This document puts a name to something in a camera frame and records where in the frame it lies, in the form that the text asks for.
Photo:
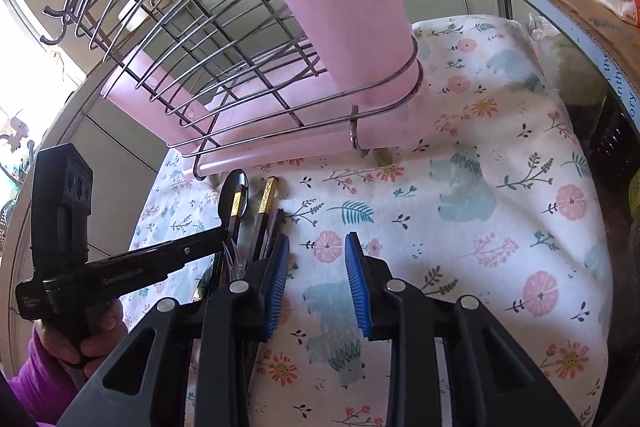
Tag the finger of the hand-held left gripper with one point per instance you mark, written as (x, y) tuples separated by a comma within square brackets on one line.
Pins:
[(210, 244)]

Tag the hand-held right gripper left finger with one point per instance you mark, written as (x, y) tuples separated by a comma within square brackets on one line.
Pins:
[(278, 287)]

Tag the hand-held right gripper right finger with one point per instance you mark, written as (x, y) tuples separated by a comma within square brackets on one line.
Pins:
[(357, 287)]

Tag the black spoon with gold band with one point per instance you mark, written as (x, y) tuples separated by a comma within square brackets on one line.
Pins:
[(235, 184)]

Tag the gold-tipped dark chopstick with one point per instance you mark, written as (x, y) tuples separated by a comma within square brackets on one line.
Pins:
[(266, 197)]

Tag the person's left forearm purple sleeve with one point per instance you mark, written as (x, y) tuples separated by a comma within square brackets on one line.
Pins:
[(40, 382)]

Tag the person's left hand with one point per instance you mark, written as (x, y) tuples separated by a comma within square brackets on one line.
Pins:
[(102, 332)]

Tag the window sticker decoration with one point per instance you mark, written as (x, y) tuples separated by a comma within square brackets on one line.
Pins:
[(15, 132)]

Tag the pink plastic drip tray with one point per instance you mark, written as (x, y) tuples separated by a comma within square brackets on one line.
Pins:
[(240, 142)]

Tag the floral printed cloth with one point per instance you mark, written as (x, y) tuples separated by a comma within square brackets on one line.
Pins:
[(475, 187)]

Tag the clear plastic bag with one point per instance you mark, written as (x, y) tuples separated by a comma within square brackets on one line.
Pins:
[(565, 62)]

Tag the white wall fixture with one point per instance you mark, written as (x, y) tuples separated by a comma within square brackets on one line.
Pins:
[(134, 13)]

